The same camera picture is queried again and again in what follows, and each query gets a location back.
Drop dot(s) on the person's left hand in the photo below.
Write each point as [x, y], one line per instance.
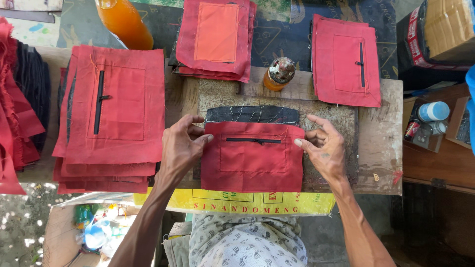
[178, 148]

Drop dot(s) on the person's right hand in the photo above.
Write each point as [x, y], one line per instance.
[328, 155]

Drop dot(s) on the red zippered fabric panel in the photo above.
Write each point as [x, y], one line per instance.
[252, 167]

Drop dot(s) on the wooden work plank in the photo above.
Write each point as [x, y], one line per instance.
[378, 141]

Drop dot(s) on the stack of red zipper panels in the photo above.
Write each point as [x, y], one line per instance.
[118, 111]

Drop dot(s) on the yellow printed sack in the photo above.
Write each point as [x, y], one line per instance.
[237, 204]

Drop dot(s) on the black fabric piece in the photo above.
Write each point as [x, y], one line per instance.
[252, 114]

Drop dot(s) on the red and black can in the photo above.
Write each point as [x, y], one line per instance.
[412, 129]

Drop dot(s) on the small stack of red panels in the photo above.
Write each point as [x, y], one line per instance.
[345, 63]

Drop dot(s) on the small cardboard tray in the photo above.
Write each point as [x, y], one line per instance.
[423, 142]

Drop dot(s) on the small orange bottle, crusted cap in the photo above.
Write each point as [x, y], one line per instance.
[279, 73]

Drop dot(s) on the grey cloth on wooden stool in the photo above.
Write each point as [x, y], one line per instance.
[178, 248]

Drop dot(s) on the small glass jar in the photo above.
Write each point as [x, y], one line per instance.
[438, 127]

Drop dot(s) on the brown wooden side table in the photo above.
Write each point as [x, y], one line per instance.
[441, 167]

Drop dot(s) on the white bottle with blue cap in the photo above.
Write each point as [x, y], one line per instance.
[434, 111]

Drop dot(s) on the person's patterned grey shorts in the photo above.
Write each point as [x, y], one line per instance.
[245, 244]

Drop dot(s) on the red panels stack, orange patch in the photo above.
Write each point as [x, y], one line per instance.
[217, 37]

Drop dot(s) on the cardboard box of plastic scraps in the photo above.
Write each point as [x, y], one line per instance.
[89, 230]

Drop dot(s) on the dark printed sack mat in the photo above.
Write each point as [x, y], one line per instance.
[285, 33]

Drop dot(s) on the large bottle of orange liquid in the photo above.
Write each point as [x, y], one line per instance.
[124, 24]

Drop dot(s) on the blue plastic object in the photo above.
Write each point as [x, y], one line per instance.
[471, 107]

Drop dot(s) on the heap of red and black fabric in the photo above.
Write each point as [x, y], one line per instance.
[22, 104]

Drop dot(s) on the taped cardboard carton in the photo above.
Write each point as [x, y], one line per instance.
[441, 29]

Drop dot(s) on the dark flat metal bar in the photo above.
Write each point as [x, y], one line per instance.
[29, 15]

